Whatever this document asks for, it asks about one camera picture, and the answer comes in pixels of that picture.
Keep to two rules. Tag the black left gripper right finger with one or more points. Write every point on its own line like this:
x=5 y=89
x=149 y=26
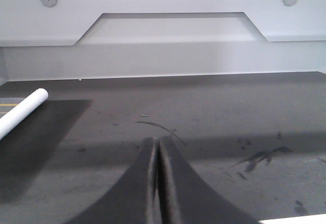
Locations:
x=185 y=197

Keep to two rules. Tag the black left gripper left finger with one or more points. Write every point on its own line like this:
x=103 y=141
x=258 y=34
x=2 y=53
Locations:
x=132 y=198

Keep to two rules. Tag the white cylindrical tube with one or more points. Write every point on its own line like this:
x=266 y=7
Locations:
x=20 y=111

